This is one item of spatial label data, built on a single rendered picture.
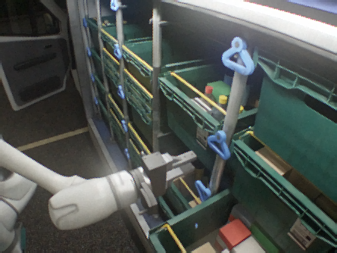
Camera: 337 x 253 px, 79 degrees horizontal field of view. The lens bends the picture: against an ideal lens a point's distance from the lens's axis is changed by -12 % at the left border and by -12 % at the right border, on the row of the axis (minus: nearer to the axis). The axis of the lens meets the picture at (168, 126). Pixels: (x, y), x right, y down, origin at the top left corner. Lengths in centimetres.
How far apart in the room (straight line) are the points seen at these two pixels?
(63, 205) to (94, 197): 7
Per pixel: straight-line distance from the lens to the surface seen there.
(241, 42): 54
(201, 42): 162
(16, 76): 347
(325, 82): 49
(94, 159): 308
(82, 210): 55
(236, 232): 92
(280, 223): 73
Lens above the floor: 213
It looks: 37 degrees down
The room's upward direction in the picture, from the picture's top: 3 degrees clockwise
